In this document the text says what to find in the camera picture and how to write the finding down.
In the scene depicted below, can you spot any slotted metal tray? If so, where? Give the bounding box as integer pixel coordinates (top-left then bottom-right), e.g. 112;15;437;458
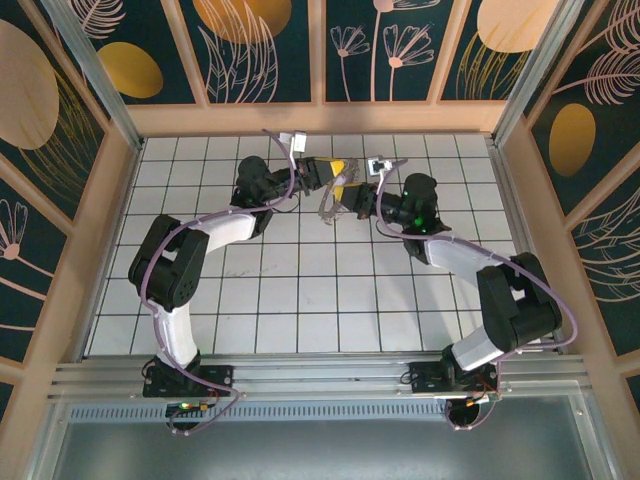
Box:
67;402;589;424

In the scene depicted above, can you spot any small circuit board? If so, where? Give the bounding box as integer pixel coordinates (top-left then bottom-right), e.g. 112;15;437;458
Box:
166;399;211;416

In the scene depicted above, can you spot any grey metal panel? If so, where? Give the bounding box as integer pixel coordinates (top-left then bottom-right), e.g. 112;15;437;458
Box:
27;394;619;480

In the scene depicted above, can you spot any aluminium side rail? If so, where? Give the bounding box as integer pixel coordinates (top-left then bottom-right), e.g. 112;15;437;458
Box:
487;137;564;357

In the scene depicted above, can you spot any aluminium corner post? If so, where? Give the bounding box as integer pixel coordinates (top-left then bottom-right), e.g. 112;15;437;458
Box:
492;0;577;146
39;0;147;154

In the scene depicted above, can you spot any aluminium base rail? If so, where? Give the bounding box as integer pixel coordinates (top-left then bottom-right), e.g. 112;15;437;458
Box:
47;352;594;401

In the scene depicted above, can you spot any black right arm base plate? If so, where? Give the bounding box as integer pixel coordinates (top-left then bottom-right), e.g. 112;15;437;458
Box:
407;360;503;401

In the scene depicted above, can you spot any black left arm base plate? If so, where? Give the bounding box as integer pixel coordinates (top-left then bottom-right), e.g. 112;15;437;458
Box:
142;363;236;400

